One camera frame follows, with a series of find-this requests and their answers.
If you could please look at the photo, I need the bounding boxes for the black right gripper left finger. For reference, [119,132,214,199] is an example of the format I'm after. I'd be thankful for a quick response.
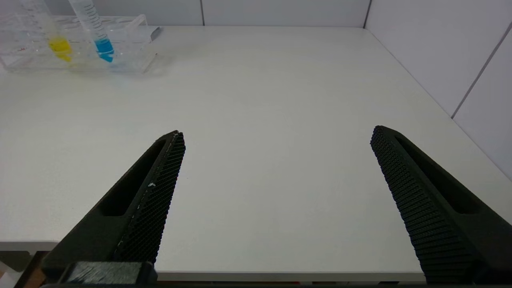
[41,130,186,268]

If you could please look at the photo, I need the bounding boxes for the clear acrylic test tube rack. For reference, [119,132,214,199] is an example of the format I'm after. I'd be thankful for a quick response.
[0,15,160,74]

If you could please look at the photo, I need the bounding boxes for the test tube with yellow pigment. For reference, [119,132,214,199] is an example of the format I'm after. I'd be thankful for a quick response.
[19,0,74,63]

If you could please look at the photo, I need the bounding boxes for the test tube with blue pigment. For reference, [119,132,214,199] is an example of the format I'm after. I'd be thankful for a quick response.
[68,0,116,64]

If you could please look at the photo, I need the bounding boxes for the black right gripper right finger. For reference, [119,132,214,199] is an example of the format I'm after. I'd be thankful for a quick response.
[370,125,512,285]

